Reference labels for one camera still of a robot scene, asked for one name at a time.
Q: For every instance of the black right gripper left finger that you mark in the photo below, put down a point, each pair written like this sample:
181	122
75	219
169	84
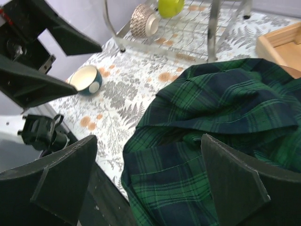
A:
49	191

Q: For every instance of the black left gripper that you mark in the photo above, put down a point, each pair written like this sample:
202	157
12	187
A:
23	81

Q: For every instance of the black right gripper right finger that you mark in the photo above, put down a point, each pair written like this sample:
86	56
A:
250	192

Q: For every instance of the green tartan skirt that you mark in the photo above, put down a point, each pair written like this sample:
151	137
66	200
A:
252	105

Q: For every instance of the cream bowl dark rim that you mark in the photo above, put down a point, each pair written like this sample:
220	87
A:
86	80

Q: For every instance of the patterned cup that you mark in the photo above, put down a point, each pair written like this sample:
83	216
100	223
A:
144	22

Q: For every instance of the floral table mat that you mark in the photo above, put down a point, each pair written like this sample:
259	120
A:
130	82

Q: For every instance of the yellow-green bowl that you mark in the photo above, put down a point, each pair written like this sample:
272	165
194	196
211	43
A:
170	8

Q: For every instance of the wooden clothes rack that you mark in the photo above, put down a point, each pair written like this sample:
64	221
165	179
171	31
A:
282	47

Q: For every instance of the steel dish rack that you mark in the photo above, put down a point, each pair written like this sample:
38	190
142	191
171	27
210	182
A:
194	35

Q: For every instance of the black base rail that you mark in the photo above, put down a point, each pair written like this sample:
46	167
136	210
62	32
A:
103	204

